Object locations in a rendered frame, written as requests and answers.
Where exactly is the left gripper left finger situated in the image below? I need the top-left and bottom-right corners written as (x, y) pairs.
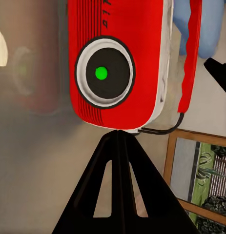
top-left (52, 129), bottom-right (126, 234)

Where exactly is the radio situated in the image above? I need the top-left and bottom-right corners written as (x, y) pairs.
top-left (67, 0), bottom-right (202, 136)

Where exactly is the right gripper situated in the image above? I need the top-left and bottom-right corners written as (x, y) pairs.
top-left (204, 57), bottom-right (226, 92)

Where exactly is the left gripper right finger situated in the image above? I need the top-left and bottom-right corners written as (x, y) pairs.
top-left (118, 130), bottom-right (200, 234)

